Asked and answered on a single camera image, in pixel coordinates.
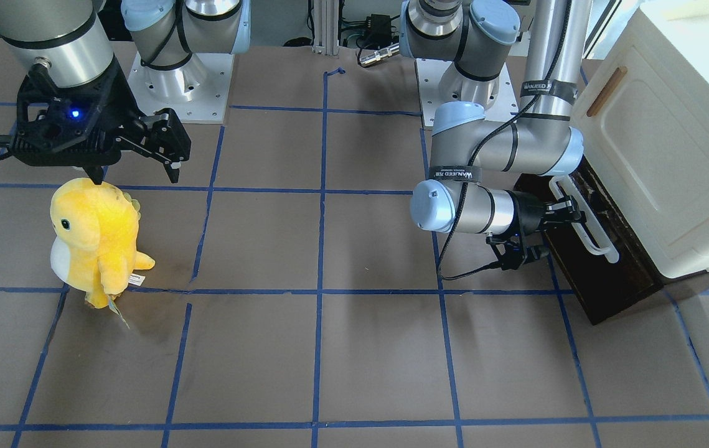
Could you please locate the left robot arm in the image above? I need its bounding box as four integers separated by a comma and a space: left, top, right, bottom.
400, 1, 593, 270

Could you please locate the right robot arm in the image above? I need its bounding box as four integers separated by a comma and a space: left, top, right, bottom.
0, 1, 251, 184

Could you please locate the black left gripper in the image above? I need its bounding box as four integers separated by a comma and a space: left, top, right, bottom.
486, 191, 586, 271

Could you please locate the white drawer handle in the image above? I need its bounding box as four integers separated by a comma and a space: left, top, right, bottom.
548, 175, 621, 264

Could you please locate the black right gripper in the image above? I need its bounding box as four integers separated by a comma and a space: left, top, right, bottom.
8, 59, 192, 186

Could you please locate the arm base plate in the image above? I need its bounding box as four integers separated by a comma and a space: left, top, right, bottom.
128, 54, 235, 124
416, 59, 519, 129

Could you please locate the aluminium frame post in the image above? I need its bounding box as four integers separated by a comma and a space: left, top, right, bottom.
311, 0, 342, 58

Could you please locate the yellow plush toy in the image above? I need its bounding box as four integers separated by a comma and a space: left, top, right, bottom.
50, 178, 156, 313

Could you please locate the blue yellow hang tag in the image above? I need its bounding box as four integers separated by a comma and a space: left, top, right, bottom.
108, 299, 131, 329

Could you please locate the dark wooden drawer front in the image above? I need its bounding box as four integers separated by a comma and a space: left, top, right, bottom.
514, 157, 665, 326

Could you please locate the white drawer cabinet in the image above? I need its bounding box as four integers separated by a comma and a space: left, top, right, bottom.
571, 1, 709, 278

